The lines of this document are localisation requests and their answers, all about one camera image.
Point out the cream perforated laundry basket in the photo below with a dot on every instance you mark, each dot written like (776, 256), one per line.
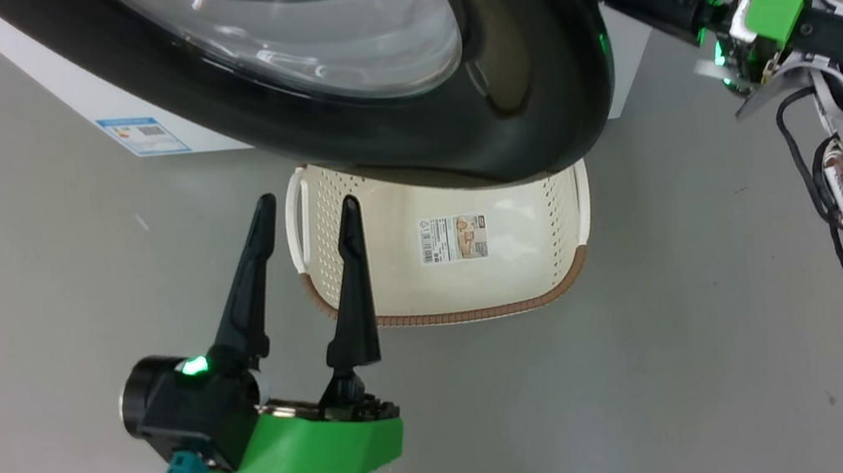
(413, 293)

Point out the blue energy label sticker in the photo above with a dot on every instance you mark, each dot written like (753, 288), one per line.
(143, 135)

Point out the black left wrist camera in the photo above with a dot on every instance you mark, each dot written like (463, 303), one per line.
(182, 410)

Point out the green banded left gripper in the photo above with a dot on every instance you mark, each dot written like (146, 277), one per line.
(320, 447)

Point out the round dark washing machine door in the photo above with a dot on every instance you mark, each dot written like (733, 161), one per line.
(533, 83)

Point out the paper basket product label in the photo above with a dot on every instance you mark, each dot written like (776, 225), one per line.
(452, 237)

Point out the white washing machine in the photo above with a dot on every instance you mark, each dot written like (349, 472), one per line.
(68, 89)

